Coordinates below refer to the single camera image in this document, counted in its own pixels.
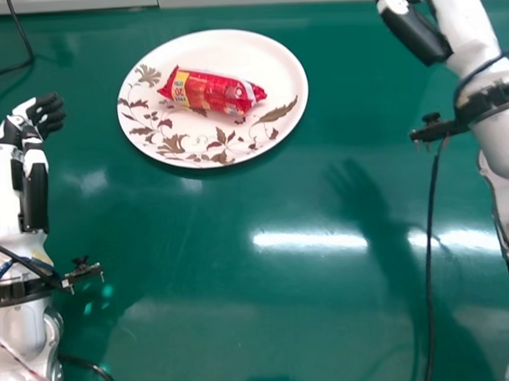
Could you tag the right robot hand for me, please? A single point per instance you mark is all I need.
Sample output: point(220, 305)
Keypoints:
point(466, 28)

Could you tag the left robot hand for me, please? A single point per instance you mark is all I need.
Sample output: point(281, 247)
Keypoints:
point(4, 195)

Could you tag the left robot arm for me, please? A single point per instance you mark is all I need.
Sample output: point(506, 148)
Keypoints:
point(21, 332)

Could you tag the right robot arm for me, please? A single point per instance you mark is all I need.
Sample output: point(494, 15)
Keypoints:
point(505, 181)

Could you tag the white plate brown leaf pattern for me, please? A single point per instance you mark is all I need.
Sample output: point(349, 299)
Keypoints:
point(254, 65)

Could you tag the red biscuit packet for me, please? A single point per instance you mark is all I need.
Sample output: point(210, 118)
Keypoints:
point(213, 91)

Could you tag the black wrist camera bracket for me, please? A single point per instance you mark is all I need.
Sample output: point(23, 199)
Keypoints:
point(436, 130)
point(84, 273)

